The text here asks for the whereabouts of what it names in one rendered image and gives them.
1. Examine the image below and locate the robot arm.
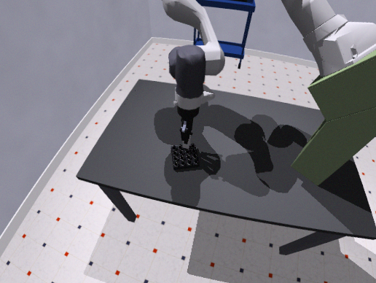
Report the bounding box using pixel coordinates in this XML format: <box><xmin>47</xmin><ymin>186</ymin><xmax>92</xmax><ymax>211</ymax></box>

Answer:
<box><xmin>162</xmin><ymin>0</ymin><xmax>376</xmax><ymax>110</ymax></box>

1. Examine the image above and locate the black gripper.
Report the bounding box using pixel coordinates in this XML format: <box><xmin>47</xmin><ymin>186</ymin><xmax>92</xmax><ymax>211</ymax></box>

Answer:
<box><xmin>177</xmin><ymin>106</ymin><xmax>200</xmax><ymax>149</ymax></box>

